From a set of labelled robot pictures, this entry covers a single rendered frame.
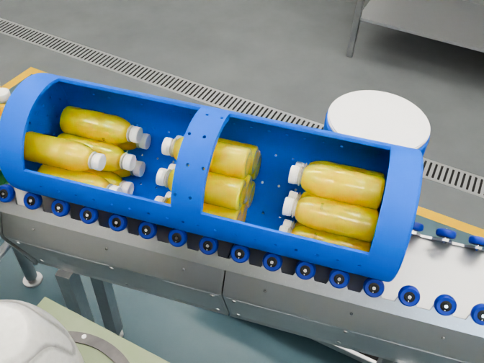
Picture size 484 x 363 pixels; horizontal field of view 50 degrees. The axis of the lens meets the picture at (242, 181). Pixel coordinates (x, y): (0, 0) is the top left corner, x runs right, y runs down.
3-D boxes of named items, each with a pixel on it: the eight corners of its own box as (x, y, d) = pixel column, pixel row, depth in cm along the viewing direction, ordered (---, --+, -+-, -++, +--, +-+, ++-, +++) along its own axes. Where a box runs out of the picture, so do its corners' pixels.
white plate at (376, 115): (318, 91, 150) (317, 93, 151) (341, 155, 131) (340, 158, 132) (411, 88, 153) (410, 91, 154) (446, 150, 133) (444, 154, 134)
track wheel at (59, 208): (68, 201, 123) (72, 199, 125) (51, 196, 124) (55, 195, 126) (65, 219, 124) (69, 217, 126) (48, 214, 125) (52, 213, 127)
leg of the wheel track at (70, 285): (103, 377, 194) (69, 280, 150) (88, 372, 195) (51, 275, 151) (110, 362, 198) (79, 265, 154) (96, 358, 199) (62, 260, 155)
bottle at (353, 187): (382, 199, 102) (294, 180, 105) (376, 215, 108) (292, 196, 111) (387, 171, 105) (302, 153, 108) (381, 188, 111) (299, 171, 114)
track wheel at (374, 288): (387, 281, 110) (386, 278, 112) (366, 275, 111) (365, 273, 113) (382, 300, 111) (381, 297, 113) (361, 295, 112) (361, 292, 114)
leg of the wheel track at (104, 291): (119, 343, 204) (92, 244, 159) (106, 339, 205) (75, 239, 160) (126, 330, 208) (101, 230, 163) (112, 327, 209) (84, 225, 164)
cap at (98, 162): (93, 151, 115) (100, 153, 115) (101, 153, 119) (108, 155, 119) (88, 168, 115) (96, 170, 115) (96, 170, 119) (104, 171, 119)
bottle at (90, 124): (68, 99, 125) (135, 113, 122) (76, 117, 131) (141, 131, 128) (55, 121, 121) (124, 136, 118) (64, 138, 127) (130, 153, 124)
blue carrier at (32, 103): (382, 307, 111) (418, 230, 90) (21, 213, 127) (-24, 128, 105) (395, 206, 129) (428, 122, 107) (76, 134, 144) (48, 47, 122)
